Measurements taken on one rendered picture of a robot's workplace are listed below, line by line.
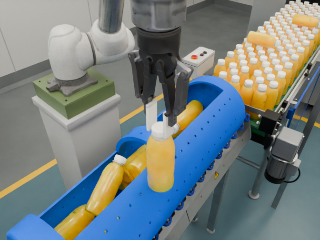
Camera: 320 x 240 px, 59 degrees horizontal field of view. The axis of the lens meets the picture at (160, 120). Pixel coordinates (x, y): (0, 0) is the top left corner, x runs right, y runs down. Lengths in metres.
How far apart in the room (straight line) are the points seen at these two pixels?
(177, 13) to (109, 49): 0.89
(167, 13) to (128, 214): 0.49
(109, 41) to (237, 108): 0.61
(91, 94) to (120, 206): 0.75
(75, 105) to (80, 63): 0.19
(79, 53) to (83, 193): 0.63
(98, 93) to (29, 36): 2.44
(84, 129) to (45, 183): 1.13
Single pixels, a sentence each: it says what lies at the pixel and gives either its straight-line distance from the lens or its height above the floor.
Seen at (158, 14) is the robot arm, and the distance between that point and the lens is 0.44.
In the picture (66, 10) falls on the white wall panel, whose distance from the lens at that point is 3.92.
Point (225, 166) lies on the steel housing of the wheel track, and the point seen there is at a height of 0.86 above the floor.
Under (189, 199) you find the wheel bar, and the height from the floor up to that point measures 0.93.
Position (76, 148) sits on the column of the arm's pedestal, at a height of 0.82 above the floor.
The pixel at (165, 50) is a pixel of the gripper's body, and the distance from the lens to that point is 0.47.
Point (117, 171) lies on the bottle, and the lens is 0.88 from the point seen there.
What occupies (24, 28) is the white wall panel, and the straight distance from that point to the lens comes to 3.71.
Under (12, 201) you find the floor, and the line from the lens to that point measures 2.47.
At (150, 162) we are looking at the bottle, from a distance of 0.65.
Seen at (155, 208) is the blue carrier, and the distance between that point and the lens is 0.79.
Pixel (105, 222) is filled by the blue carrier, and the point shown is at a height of 1.21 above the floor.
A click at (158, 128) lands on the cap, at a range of 0.60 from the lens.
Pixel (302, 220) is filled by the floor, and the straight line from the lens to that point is 2.35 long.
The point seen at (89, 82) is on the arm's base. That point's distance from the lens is 1.41.
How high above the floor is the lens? 1.81
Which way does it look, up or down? 39 degrees down
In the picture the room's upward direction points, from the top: straight up
